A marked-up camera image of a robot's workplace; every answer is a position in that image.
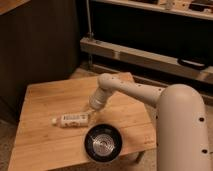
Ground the clear labelled plastic bottle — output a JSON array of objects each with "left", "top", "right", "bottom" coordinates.
[{"left": 52, "top": 113, "right": 89, "bottom": 128}]

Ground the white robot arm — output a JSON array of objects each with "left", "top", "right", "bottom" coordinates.
[{"left": 89, "top": 73, "right": 212, "bottom": 171}]

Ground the black handle on bench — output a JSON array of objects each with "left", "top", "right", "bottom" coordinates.
[{"left": 177, "top": 58, "right": 209, "bottom": 70}]

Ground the metal pole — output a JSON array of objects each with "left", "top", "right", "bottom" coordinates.
[{"left": 86, "top": 0, "right": 94, "bottom": 40}]

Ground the upper wooden shelf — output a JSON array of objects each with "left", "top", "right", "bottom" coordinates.
[{"left": 93, "top": 0, "right": 213, "bottom": 21}]

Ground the low wooden shelf bench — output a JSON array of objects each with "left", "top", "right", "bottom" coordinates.
[{"left": 80, "top": 37, "right": 213, "bottom": 84}]

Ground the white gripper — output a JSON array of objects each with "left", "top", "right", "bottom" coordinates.
[{"left": 86, "top": 87, "right": 114, "bottom": 116}]

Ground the wooden table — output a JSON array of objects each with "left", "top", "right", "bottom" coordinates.
[{"left": 8, "top": 76, "right": 156, "bottom": 171}]

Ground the black ceramic bowl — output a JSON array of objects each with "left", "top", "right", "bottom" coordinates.
[{"left": 84, "top": 124, "right": 123, "bottom": 163}]

